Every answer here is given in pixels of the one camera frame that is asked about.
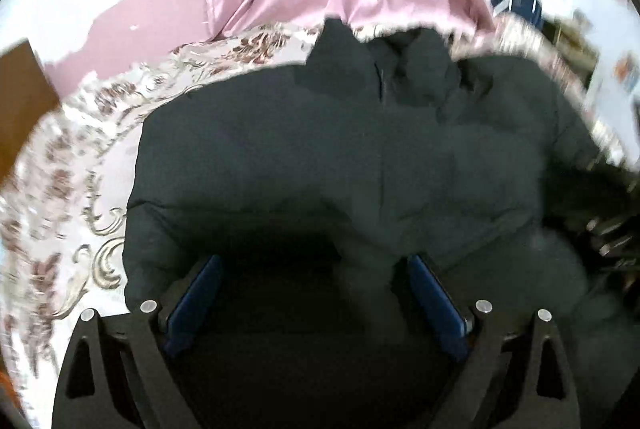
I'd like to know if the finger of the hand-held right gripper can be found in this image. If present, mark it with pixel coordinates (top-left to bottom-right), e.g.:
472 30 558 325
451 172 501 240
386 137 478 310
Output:
582 206 640 272

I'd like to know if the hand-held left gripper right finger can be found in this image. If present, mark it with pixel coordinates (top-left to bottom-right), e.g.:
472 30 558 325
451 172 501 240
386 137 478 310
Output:
406 254 583 429

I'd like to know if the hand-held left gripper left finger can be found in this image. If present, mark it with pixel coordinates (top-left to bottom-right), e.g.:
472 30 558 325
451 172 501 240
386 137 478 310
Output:
52 254 224 429

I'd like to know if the black padded jacket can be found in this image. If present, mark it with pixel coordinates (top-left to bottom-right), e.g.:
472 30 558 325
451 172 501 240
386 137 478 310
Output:
122 16 640 429

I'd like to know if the floral patterned bedspread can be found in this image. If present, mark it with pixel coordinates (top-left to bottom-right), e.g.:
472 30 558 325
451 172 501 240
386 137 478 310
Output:
0 14 628 429

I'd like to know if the wooden shelf unit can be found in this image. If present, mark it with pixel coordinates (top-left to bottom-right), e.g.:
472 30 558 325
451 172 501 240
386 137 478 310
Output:
542 16 601 80

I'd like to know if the dark blue bag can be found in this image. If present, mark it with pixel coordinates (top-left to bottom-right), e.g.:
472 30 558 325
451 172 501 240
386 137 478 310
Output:
489 0 545 30

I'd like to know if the brown wooden cabinet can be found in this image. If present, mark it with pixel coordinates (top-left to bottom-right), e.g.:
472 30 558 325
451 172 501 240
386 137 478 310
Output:
0 38 62 190

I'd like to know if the colourful wall poster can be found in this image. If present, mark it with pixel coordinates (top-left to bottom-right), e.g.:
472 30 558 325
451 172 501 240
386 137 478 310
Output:
614 53 640 86

